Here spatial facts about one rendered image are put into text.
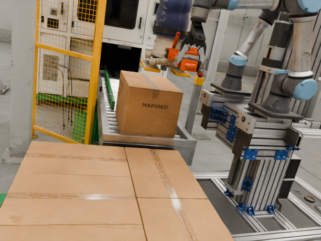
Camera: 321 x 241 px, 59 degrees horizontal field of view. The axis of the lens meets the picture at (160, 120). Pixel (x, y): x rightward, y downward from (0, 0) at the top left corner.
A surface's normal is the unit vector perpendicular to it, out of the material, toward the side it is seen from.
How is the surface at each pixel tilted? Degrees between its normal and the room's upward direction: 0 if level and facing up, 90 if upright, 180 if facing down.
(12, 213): 0
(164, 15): 73
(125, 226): 0
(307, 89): 97
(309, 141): 90
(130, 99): 90
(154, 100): 90
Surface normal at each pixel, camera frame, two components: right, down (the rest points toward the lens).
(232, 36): 0.30, 0.35
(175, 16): 0.03, 0.06
